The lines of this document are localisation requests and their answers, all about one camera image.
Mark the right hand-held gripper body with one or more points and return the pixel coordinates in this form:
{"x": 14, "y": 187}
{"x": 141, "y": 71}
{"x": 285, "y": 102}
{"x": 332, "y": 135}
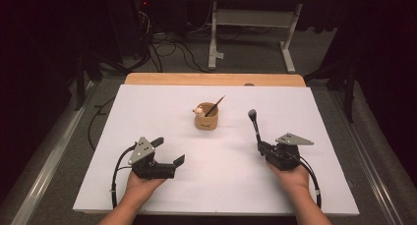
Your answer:
{"x": 283, "y": 157}

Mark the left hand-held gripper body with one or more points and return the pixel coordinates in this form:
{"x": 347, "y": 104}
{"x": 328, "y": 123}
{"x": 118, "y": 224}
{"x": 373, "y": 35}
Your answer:
{"x": 154, "y": 170}

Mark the black makeup brush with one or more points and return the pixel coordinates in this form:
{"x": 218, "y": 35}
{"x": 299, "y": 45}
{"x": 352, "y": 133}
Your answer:
{"x": 255, "y": 128}

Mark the tan cup with small figure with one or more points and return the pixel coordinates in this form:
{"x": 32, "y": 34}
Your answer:
{"x": 207, "y": 122}

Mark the thin black brush tan tip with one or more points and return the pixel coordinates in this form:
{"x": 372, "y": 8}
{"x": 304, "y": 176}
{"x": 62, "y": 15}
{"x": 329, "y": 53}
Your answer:
{"x": 214, "y": 106}

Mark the person's left hand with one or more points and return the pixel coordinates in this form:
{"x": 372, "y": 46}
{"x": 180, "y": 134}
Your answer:
{"x": 142, "y": 187}

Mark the person's right hand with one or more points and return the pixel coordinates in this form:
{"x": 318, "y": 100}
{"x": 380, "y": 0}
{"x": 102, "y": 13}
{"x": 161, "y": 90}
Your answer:
{"x": 291, "y": 179}

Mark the white board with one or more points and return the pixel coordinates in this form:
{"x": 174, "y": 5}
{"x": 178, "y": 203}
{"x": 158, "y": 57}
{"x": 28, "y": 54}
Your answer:
{"x": 213, "y": 192}

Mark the wooden table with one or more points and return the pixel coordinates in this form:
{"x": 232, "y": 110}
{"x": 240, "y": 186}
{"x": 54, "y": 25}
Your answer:
{"x": 213, "y": 79}

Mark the dark metal stand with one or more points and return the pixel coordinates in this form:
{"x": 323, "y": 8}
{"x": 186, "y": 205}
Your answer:
{"x": 79, "y": 87}
{"x": 350, "y": 94}

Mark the metal floor rail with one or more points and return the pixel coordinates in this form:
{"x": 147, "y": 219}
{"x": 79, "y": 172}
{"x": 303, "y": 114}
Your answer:
{"x": 365, "y": 159}
{"x": 49, "y": 159}

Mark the desk with white metal frame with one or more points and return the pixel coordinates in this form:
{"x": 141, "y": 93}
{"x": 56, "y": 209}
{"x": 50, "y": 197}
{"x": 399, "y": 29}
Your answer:
{"x": 252, "y": 18}

